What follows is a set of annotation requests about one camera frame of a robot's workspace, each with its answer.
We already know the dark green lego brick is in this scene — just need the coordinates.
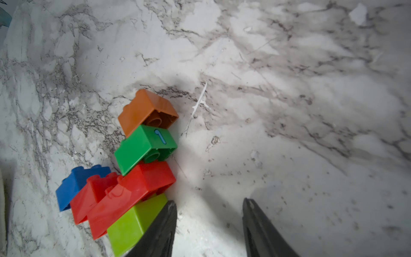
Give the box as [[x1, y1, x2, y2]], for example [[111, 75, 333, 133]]
[[115, 125, 178, 176]]

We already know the lime green lego brick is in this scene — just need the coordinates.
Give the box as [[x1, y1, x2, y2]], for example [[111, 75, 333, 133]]
[[107, 193, 168, 257]]

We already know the long red lego brick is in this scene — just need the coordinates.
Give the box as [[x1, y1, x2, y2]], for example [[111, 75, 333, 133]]
[[87, 161, 176, 240]]

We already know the orange lego brick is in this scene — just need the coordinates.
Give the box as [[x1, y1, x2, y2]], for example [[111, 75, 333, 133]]
[[118, 89, 179, 138]]

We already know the blue lego brick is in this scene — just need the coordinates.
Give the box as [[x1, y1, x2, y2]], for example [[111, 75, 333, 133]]
[[56, 164, 111, 212]]

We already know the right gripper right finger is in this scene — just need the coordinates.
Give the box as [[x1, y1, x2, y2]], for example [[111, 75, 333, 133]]
[[243, 198, 298, 257]]

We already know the small red lego brick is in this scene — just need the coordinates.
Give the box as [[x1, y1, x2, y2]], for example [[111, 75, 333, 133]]
[[70, 172, 119, 225]]

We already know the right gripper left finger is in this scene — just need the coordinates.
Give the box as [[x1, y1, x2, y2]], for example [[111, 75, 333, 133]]
[[126, 200, 177, 257]]

